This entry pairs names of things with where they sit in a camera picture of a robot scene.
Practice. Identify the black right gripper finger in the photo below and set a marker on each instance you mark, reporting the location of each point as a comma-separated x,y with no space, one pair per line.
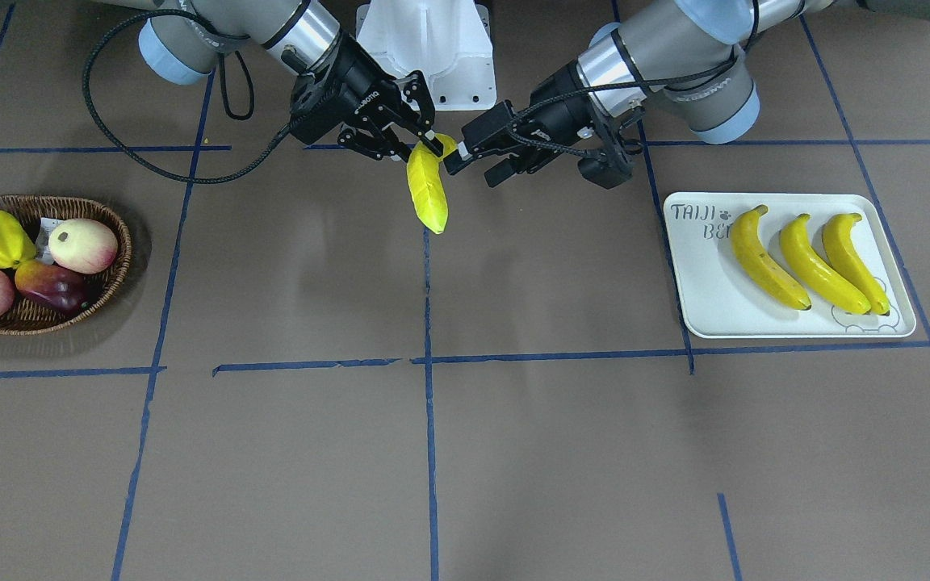
403,102

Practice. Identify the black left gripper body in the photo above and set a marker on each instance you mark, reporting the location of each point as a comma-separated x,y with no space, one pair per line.
551,113

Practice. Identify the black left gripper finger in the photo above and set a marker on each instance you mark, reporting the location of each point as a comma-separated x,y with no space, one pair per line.
491,134

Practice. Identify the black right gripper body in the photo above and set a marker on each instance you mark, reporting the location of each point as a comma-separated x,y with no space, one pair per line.
354,81

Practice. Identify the yellow banana remaining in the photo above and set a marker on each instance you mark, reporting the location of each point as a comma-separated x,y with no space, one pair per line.
425,184

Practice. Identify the yellow banana moved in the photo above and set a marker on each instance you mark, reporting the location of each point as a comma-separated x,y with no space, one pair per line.
837,238
810,267
760,267

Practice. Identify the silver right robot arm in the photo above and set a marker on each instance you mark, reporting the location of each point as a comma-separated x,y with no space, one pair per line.
182,41

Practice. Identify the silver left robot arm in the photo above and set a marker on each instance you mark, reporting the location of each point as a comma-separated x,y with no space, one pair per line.
686,56

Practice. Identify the brown wicker fruit basket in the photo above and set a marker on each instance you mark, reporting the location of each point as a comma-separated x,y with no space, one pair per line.
26,317

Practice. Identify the white bear serving tray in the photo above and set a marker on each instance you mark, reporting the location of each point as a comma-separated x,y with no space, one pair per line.
719,301

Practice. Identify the dark red apple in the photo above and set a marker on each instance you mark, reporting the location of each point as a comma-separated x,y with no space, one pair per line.
57,288

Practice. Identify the yellow star fruit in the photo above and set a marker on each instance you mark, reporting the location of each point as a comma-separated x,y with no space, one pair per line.
16,246

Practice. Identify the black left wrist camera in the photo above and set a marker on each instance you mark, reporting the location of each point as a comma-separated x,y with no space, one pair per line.
613,163

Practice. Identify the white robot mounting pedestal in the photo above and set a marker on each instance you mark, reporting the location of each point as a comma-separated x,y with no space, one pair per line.
448,41

